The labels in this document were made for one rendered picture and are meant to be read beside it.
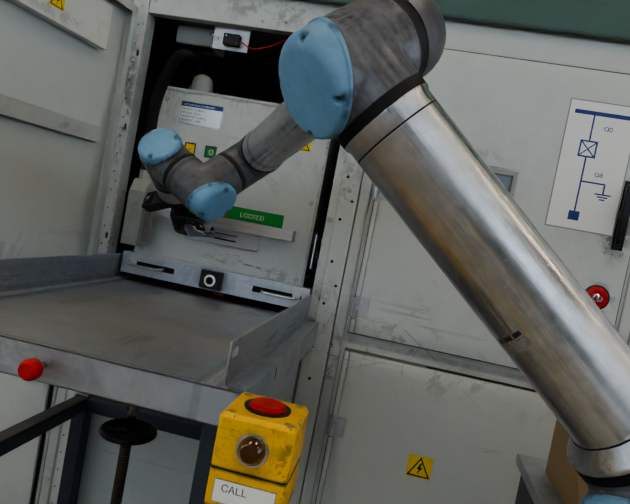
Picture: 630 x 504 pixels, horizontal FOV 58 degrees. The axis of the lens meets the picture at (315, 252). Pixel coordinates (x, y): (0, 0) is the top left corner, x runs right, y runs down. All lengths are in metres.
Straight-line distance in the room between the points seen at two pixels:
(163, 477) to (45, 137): 0.93
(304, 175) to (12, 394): 1.02
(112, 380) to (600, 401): 0.64
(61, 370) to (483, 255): 0.63
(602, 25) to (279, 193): 0.87
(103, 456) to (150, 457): 0.14
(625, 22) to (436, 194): 1.05
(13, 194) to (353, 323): 0.85
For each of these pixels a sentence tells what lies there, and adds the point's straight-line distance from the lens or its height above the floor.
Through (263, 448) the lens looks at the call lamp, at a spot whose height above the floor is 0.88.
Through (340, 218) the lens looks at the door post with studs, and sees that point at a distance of 1.46.
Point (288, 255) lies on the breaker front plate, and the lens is 1.52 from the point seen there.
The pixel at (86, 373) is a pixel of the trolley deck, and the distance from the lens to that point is 0.92.
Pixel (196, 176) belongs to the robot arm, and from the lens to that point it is 1.14.
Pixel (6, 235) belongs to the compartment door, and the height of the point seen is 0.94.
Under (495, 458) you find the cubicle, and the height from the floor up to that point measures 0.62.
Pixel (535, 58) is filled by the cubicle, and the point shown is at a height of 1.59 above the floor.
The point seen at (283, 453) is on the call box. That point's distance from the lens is 0.59.
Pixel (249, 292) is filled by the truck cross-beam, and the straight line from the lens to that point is 1.54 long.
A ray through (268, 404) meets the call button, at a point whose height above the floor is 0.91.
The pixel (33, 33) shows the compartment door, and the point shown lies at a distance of 1.47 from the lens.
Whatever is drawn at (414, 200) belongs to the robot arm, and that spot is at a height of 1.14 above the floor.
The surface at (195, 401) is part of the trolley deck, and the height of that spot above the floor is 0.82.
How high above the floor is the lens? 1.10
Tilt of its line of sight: 3 degrees down
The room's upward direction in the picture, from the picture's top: 11 degrees clockwise
